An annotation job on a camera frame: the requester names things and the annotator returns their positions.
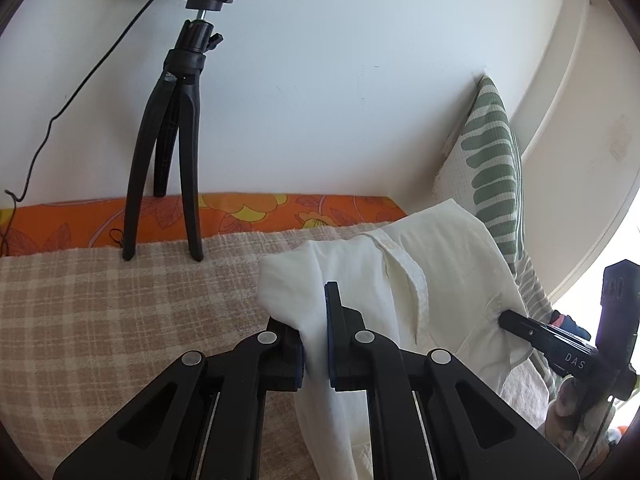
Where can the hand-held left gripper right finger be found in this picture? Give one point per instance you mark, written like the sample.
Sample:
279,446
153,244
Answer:
331,320

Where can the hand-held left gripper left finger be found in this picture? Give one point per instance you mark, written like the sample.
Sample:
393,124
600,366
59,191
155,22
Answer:
280,355

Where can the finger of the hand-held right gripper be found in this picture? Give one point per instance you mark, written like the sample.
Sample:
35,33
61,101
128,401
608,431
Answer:
550,342

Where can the white shirt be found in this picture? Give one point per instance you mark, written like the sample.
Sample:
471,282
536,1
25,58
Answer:
440,270

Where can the person's right hand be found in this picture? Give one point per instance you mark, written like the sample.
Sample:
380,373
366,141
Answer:
567,400

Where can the beige plaid blanket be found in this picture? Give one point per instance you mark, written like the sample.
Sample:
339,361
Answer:
100,300

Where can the green leaf patterned cushion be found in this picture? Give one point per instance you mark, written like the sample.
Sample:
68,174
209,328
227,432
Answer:
492,160

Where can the orange floral bed sheet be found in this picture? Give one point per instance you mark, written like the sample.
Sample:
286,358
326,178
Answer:
75,225

